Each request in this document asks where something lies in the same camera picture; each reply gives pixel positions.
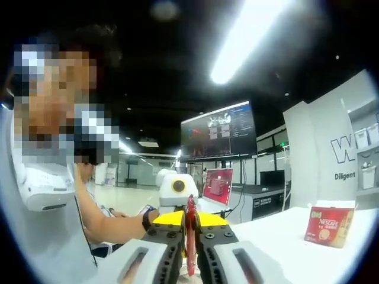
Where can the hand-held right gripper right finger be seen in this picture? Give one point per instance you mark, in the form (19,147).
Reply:
(237,263)

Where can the red coffee pouch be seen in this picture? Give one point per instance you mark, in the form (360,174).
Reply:
(192,236)

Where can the large wall monitor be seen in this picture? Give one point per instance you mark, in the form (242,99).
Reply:
(219,133)

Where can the grey metal storage shelf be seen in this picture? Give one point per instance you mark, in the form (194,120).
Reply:
(367,154)

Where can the red coffee carton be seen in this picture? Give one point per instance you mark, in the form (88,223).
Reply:
(328,226)

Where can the long ceiling light strip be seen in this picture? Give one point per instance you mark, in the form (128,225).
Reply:
(248,41)

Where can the black wristband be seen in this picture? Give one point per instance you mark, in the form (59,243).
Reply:
(149,220)

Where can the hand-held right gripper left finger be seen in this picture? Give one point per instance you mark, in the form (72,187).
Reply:
(142,263)

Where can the dark equipment bench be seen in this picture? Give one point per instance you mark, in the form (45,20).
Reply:
(271,202)

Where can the group of white storage bins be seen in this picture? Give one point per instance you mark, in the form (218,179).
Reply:
(365,137)

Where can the white chest device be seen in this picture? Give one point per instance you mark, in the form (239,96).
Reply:
(47,189)

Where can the small black monitor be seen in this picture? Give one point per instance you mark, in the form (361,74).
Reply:
(272,178)

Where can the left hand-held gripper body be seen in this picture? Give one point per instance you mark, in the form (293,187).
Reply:
(170,201)

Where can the white laptop red screen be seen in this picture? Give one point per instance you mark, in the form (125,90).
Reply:
(217,186)

